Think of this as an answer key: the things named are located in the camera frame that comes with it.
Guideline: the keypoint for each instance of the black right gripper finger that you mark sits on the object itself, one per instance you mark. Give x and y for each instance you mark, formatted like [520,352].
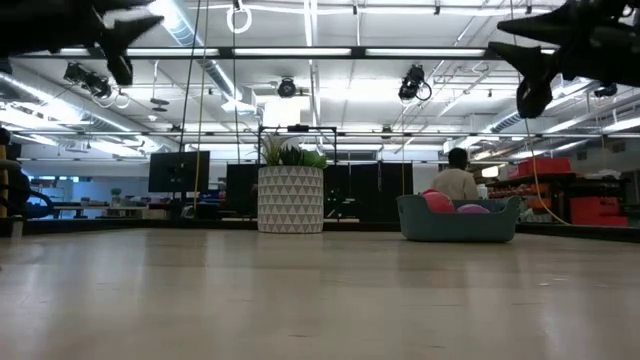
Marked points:
[550,22]
[537,75]

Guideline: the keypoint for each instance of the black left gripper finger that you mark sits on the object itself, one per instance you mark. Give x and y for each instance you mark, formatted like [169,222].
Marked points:
[121,70]
[122,37]

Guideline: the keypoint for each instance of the purple white striped toy ball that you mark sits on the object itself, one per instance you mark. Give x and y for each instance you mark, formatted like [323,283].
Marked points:
[472,209]

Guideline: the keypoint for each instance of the red toy tomato green leaves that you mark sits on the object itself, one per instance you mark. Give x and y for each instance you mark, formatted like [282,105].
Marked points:
[439,202]

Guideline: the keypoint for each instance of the small dark ceiling device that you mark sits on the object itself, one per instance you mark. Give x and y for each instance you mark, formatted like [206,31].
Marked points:
[606,91]

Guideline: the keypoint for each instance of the red storage bin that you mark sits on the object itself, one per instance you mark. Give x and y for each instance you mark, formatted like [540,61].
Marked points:
[595,211]
[545,166]

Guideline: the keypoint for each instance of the black shelf unit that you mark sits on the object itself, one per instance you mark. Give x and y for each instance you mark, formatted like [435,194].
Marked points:
[530,179]

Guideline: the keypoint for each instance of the black monitor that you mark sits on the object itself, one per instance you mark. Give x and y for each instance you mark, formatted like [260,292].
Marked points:
[177,171]

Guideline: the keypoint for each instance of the person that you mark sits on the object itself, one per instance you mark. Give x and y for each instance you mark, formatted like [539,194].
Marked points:
[455,182]

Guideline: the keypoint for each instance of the round black ceiling device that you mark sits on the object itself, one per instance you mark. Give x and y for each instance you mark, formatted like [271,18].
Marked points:
[286,87]

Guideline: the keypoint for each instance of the grey-blue plastic bin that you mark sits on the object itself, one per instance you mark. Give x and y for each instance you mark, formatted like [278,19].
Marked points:
[457,227]

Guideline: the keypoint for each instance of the green potted plant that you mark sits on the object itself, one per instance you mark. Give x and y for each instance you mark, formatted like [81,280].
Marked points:
[295,156]

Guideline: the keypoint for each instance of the black partition panels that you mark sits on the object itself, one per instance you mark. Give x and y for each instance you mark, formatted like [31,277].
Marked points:
[365,192]

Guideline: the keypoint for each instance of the white planter triangle pattern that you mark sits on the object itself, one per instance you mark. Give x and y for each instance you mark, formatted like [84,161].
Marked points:
[290,200]

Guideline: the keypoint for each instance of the black ceiling camera device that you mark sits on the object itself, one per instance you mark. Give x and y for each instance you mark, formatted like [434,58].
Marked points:
[90,80]

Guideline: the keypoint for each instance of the black overhead frame bar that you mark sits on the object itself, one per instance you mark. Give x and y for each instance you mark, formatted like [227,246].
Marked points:
[226,51]

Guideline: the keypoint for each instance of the black overhead camera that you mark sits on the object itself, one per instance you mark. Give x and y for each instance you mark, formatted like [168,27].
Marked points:
[411,82]

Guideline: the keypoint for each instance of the yellow post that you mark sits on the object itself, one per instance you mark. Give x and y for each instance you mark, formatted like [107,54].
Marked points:
[4,180]

